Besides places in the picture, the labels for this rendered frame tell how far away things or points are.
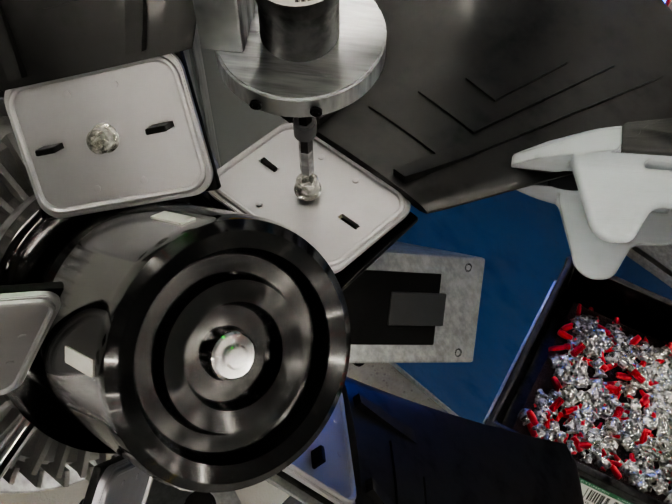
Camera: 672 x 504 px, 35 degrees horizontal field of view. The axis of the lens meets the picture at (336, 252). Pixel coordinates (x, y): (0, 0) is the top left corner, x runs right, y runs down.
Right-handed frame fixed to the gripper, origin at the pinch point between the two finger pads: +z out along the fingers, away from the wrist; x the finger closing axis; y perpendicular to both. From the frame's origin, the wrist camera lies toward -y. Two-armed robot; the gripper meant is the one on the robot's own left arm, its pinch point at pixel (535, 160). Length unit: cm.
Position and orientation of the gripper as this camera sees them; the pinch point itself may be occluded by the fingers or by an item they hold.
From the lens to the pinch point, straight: 57.1
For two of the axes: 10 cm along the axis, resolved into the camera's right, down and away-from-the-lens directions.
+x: 0.2, 4.2, 9.1
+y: -1.2, 9.0, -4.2
